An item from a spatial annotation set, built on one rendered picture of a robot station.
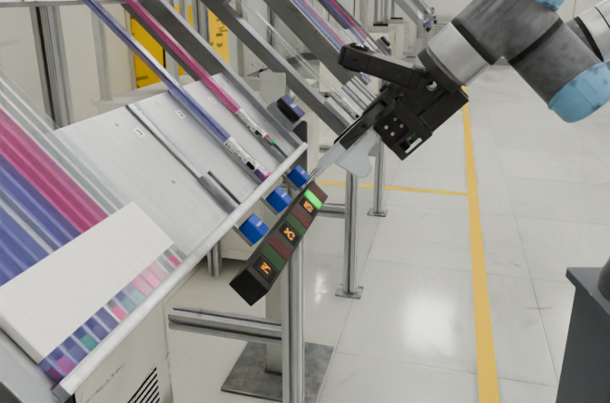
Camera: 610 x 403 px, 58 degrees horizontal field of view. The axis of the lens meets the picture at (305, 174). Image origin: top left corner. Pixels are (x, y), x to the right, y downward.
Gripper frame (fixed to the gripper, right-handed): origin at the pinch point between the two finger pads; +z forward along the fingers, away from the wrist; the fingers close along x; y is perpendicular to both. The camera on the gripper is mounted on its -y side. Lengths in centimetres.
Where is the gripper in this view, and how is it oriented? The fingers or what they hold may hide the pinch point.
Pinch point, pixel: (324, 156)
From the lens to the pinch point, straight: 77.8
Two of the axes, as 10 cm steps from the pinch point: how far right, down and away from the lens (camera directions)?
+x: 2.5, -3.0, 9.2
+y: 7.0, 7.2, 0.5
